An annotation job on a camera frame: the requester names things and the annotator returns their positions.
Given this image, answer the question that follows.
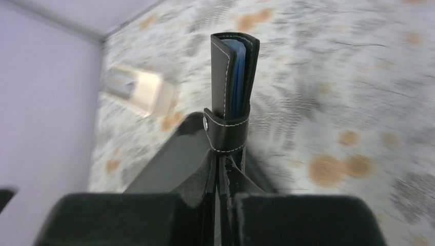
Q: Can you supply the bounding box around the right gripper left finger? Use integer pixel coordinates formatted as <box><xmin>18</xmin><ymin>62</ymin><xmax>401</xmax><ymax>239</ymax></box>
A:
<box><xmin>34</xmin><ymin>149</ymin><xmax>216</xmax><ymax>246</ymax></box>

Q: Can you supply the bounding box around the dark grey hard case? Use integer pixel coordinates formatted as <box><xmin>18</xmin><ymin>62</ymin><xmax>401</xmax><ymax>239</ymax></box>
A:
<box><xmin>126</xmin><ymin>112</ymin><xmax>249</xmax><ymax>193</ymax></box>

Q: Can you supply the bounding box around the white plastic tray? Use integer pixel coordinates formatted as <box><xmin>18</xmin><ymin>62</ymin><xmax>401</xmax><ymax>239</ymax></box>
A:
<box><xmin>102</xmin><ymin>64</ymin><xmax>177</xmax><ymax>117</ymax></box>

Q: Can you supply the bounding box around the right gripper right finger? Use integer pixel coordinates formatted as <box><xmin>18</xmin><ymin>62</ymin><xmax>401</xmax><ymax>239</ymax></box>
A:
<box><xmin>217</xmin><ymin>156</ymin><xmax>388</xmax><ymax>246</ymax></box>

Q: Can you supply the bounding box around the floral tablecloth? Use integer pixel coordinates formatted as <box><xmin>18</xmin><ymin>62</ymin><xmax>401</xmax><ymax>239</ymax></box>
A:
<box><xmin>89</xmin><ymin>1</ymin><xmax>434</xmax><ymax>245</ymax></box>

